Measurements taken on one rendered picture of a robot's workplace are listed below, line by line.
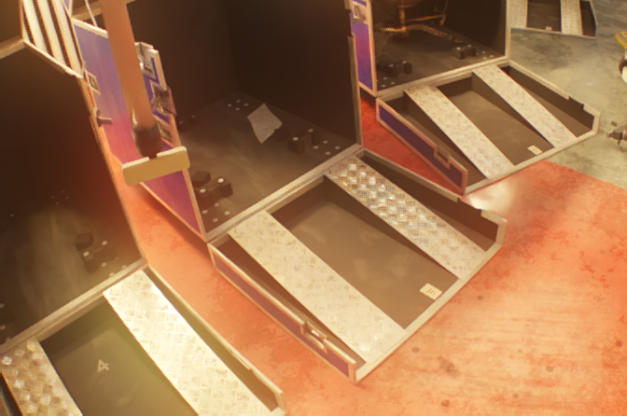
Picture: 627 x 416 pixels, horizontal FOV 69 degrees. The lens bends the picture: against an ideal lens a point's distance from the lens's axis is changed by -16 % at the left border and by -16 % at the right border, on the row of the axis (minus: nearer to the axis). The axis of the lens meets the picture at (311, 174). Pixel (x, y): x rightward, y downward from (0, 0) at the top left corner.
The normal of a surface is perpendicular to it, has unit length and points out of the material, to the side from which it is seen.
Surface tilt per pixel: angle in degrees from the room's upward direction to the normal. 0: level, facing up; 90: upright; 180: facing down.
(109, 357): 1
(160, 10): 90
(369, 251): 1
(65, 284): 0
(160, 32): 90
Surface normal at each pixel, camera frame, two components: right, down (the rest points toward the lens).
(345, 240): -0.09, -0.81
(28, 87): 0.68, 0.36
